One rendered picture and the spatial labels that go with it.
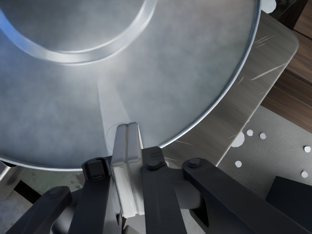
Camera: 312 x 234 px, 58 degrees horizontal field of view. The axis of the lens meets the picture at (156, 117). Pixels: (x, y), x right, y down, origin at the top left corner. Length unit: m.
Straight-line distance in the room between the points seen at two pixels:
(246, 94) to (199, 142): 0.05
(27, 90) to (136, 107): 0.08
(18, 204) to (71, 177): 0.07
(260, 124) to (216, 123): 0.85
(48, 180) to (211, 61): 0.24
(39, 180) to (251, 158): 0.81
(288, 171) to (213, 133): 0.90
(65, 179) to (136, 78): 0.19
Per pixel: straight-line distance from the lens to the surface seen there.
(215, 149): 0.22
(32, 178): 0.38
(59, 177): 0.37
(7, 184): 0.35
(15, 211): 0.40
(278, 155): 1.09
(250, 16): 0.24
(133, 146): 0.15
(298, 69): 0.75
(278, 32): 0.25
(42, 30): 0.23
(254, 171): 1.06
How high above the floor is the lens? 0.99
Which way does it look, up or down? 85 degrees down
